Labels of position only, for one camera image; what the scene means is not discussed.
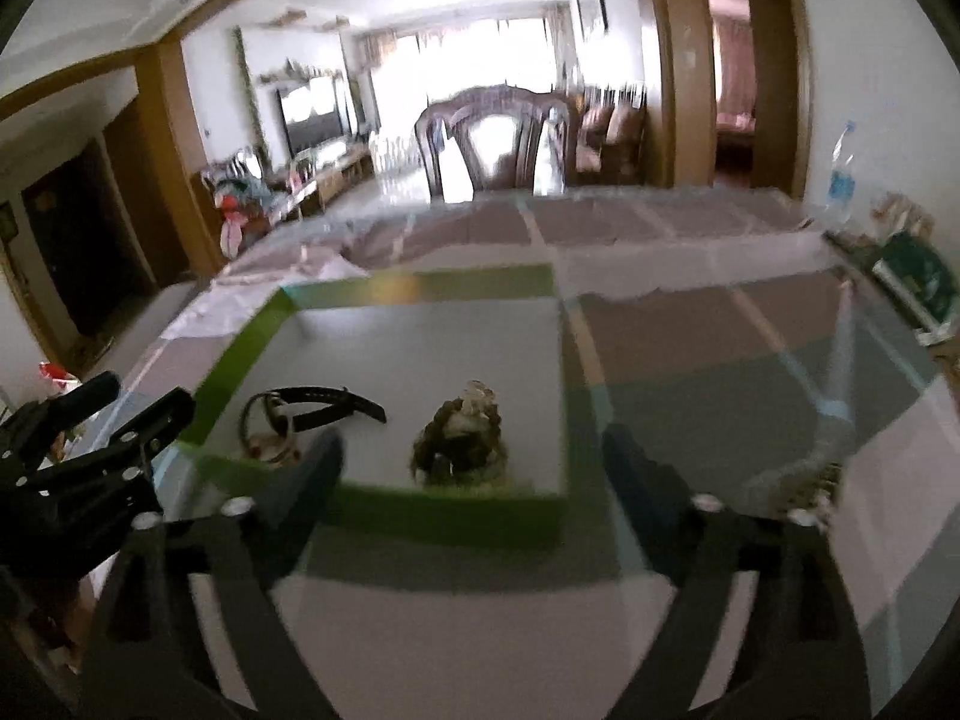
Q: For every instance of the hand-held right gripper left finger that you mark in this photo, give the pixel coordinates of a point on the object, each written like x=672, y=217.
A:
x=319, y=472

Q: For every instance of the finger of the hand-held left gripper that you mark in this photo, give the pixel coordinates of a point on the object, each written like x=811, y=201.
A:
x=142, y=427
x=71, y=405

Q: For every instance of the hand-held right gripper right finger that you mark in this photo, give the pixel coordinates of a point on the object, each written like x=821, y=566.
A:
x=630, y=472

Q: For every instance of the green cardboard box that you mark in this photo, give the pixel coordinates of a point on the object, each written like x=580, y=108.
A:
x=420, y=345

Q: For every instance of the checked grey white tablecloth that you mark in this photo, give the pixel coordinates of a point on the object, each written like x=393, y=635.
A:
x=712, y=405

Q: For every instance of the pile of household clutter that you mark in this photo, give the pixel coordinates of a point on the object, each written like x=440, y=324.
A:
x=244, y=199

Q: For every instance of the brown cushioned sofa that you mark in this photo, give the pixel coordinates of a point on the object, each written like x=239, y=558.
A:
x=611, y=139

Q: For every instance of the dark green package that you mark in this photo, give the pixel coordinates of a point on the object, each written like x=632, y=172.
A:
x=915, y=277

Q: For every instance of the green vine garland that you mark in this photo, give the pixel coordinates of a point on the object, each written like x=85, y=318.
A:
x=247, y=90

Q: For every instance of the flat screen television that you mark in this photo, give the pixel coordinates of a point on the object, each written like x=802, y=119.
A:
x=315, y=116

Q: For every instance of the dark carved wooden chair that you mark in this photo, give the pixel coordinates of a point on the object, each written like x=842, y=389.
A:
x=495, y=142

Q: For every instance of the clear plastic water bottle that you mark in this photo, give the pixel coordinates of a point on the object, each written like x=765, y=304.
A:
x=841, y=180

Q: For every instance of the framed wall picture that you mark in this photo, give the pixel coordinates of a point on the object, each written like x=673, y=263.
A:
x=592, y=0

